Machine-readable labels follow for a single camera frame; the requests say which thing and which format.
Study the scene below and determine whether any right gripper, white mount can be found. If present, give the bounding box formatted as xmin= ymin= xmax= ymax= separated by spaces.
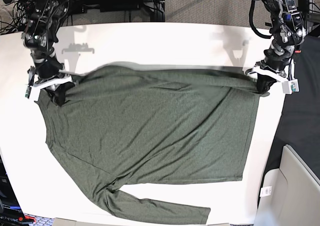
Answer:
xmin=25 ymin=61 xmax=75 ymax=107

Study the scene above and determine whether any left gripper, white mount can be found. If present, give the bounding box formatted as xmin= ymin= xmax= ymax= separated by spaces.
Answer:
xmin=245 ymin=58 xmax=299 ymax=96

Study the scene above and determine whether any green long-sleeve T-shirt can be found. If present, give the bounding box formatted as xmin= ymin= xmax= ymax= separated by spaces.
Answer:
xmin=37 ymin=65 xmax=260 ymax=225

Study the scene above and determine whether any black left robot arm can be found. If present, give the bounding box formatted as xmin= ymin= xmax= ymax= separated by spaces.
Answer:
xmin=246 ymin=0 xmax=307 ymax=94

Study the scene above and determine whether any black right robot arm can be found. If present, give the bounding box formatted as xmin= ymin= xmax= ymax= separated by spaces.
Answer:
xmin=21 ymin=0 xmax=74 ymax=106

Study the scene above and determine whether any black box on floor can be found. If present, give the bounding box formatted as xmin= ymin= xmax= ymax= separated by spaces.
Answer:
xmin=79 ymin=0 xmax=143 ymax=12

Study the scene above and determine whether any beige plastic bin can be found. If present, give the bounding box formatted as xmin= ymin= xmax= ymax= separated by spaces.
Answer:
xmin=254 ymin=145 xmax=320 ymax=226

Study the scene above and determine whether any tangle of black cables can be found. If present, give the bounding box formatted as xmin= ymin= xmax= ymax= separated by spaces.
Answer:
xmin=0 ymin=0 xmax=33 ymax=36

